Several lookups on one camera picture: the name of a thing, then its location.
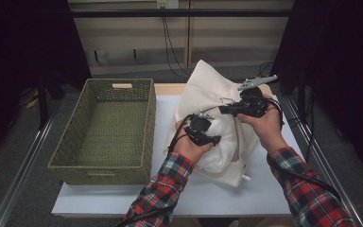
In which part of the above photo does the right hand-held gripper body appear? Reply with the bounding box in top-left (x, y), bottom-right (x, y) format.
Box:
top-left (237, 74), bottom-right (278, 119)

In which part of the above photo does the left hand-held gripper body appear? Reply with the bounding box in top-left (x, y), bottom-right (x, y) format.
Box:
top-left (183, 113), bottom-right (216, 146)

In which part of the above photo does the cream drawstring bag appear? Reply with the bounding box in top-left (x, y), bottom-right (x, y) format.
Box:
top-left (164, 60), bottom-right (273, 187)

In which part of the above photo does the green woven basket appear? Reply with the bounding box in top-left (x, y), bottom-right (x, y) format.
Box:
top-left (47, 78), bottom-right (157, 186)

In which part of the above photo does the person's left hand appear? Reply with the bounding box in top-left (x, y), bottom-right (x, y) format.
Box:
top-left (172, 121), bottom-right (214, 165)

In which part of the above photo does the person's right hand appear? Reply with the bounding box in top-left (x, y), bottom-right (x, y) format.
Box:
top-left (236, 102), bottom-right (292, 155)

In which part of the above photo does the black metal stand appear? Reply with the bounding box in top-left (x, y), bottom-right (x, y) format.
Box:
top-left (297, 69), bottom-right (307, 126)
top-left (37, 74), bottom-right (50, 131)

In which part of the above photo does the white table cover sheet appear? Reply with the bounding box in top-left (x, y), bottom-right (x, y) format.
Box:
top-left (51, 94), bottom-right (305, 218)

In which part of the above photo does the person's left leg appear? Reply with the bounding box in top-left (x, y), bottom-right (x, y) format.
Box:
top-left (169, 217), bottom-right (200, 227)

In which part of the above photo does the person's leg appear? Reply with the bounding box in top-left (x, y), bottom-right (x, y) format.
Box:
top-left (237, 217), bottom-right (285, 227)
top-left (169, 217), bottom-right (200, 227)

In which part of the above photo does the black horizontal bar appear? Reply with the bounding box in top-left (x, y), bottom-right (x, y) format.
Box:
top-left (70, 9), bottom-right (294, 18)

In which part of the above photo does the person's right leg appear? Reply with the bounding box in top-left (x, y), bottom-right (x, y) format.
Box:
top-left (237, 217), bottom-right (285, 227)

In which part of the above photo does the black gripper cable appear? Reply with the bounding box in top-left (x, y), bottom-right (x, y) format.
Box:
top-left (116, 113), bottom-right (194, 227)
top-left (264, 97), bottom-right (342, 201)

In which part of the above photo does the black wall cable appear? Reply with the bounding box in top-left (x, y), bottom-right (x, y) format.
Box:
top-left (161, 7), bottom-right (275, 81)

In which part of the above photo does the metal floor rail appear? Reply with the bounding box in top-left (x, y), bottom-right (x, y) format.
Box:
top-left (0, 100), bottom-right (62, 227)
top-left (283, 96), bottom-right (363, 227)

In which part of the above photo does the white wall outlet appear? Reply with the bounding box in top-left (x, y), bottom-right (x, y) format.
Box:
top-left (156, 0), bottom-right (180, 9)

